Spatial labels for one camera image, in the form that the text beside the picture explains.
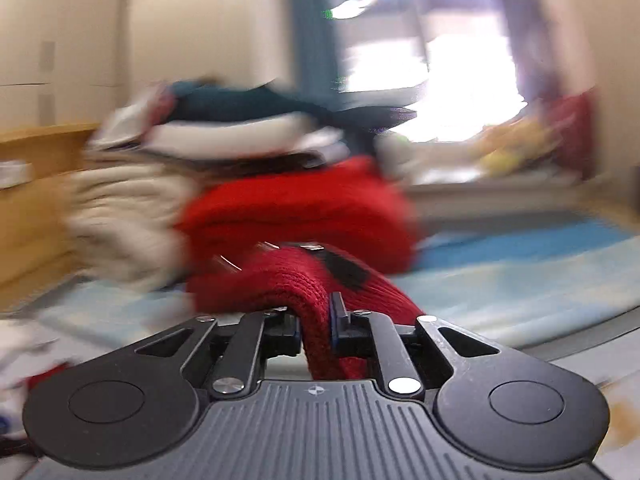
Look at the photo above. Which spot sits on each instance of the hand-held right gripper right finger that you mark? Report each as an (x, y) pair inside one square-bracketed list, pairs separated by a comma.
[(340, 329)]

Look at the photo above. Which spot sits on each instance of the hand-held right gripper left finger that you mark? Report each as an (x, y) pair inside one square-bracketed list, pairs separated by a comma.
[(281, 334)]

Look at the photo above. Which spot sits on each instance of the small red knit garment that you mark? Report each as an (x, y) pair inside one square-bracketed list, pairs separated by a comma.
[(280, 280)]

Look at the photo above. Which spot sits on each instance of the large red knit sweater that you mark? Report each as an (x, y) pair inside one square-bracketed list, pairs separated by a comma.
[(300, 210)]

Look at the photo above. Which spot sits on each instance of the light blue bed sheet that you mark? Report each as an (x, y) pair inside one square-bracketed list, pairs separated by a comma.
[(500, 270)]

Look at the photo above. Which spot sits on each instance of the cream knit garment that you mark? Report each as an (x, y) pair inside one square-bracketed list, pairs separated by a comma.
[(125, 220)]

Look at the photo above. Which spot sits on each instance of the white garment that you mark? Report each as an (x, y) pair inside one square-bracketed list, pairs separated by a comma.
[(225, 136)]

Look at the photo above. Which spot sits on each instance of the teal garment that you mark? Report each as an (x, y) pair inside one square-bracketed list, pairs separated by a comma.
[(225, 102)]

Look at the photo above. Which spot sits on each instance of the yellow plush toys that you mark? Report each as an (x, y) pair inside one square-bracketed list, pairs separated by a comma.
[(510, 155)]

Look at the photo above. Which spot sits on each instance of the white deer print sheet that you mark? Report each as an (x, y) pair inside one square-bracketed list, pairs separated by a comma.
[(30, 340)]

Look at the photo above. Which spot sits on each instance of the wooden cabinet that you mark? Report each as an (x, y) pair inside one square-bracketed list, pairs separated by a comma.
[(30, 220)]

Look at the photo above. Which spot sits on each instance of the bright window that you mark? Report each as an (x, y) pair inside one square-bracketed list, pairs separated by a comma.
[(450, 60)]

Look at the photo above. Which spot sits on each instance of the blue curtain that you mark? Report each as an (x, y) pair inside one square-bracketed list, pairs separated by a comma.
[(525, 35), (315, 35)]

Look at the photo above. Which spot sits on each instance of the red bag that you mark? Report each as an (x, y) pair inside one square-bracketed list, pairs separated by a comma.
[(571, 130)]

